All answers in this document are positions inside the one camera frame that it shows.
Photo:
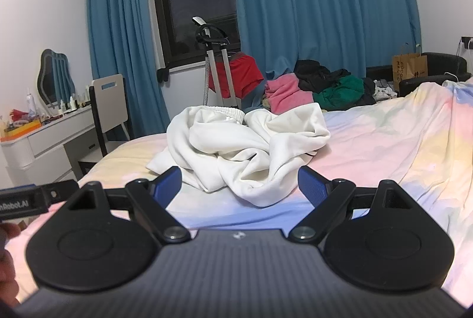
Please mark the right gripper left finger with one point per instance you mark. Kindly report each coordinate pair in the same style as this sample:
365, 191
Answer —
100, 239

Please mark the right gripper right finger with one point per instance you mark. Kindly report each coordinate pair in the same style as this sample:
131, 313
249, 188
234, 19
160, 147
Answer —
376, 238

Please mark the white sweatpants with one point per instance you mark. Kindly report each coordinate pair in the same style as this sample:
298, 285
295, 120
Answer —
256, 155

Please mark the person's left hand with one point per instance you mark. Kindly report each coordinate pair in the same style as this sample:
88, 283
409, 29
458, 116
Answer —
9, 286

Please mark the white vanity desk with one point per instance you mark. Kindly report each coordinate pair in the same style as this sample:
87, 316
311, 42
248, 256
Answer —
41, 156

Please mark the pastel tie-dye bed sheet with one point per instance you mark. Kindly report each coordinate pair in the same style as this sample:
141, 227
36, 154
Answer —
422, 141

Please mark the white black chair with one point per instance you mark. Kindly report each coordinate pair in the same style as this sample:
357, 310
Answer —
109, 110

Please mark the green garment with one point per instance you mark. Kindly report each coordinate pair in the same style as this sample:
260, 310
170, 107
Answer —
345, 93

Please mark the pink garment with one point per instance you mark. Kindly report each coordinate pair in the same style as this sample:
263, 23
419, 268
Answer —
283, 94

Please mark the black garment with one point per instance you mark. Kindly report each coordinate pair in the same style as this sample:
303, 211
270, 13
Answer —
314, 77

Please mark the brown paper bag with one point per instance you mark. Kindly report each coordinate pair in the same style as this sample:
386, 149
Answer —
406, 66

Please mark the black armchair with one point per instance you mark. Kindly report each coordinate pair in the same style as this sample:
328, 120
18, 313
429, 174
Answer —
441, 68

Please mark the blue curtain left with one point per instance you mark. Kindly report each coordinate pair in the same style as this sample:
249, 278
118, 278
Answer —
121, 42

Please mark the blue curtain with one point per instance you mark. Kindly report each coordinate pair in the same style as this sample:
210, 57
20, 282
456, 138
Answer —
340, 34
121, 42

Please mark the red garment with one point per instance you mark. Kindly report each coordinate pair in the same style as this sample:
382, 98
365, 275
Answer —
246, 75

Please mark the garment steamer stand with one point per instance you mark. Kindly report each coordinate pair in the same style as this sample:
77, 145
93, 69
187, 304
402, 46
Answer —
213, 38

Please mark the blue curtain right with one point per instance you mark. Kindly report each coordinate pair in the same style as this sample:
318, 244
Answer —
340, 34

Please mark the wavy frame mirror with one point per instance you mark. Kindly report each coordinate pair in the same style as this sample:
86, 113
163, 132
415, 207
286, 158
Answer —
54, 82

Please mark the wall power outlet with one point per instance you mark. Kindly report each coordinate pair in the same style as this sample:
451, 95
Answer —
467, 42

